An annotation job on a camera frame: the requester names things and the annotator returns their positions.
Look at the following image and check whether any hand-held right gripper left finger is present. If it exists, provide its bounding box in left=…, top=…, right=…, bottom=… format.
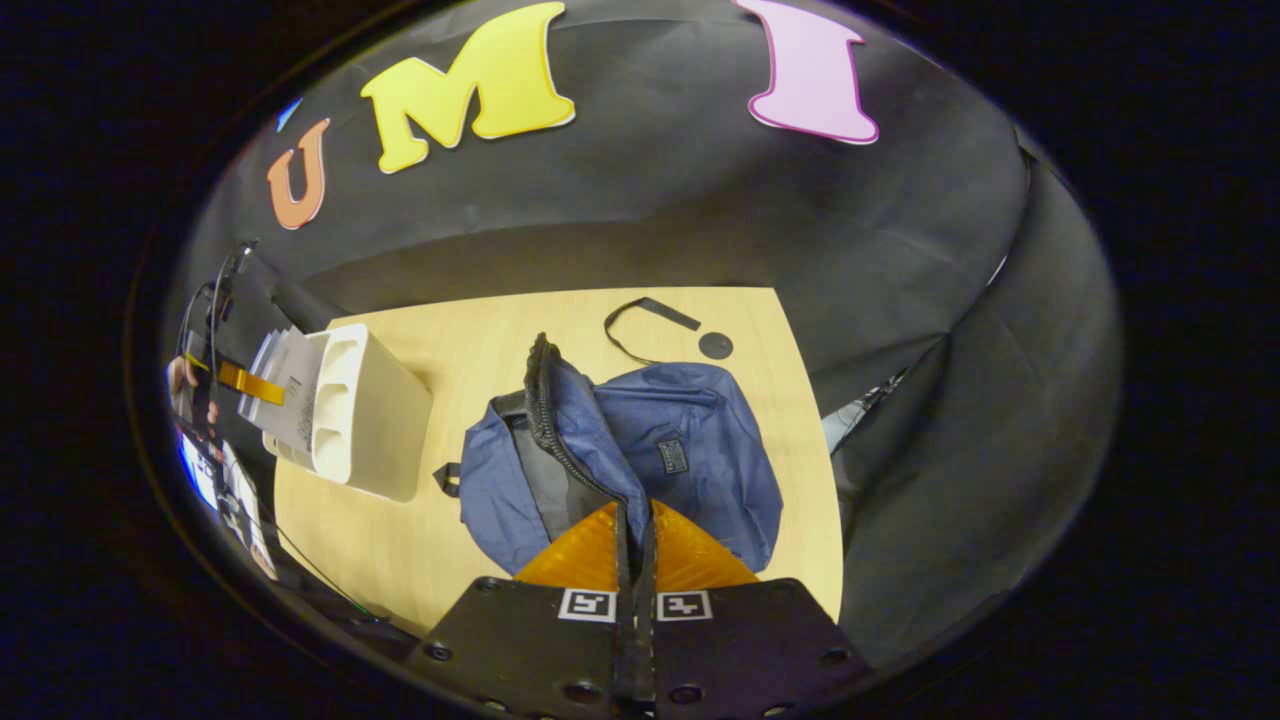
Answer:
left=408, top=500, right=641, bottom=720

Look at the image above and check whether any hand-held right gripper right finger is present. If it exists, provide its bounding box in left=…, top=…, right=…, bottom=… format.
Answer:
left=640, top=497, right=871, bottom=720

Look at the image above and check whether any blue cover book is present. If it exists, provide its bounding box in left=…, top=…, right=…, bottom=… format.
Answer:
left=238, top=330, right=286, bottom=421

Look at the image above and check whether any white book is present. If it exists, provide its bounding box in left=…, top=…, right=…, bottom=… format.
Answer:
left=262, top=328, right=321, bottom=453

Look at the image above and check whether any white bookshelf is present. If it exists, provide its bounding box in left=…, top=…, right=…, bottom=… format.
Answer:
left=262, top=322, right=434, bottom=504

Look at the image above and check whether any blue schoolbag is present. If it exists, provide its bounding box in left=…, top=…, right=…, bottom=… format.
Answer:
left=433, top=298, right=784, bottom=578

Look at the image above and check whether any black cable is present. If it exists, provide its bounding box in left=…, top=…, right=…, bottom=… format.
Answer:
left=245, top=495, right=401, bottom=626

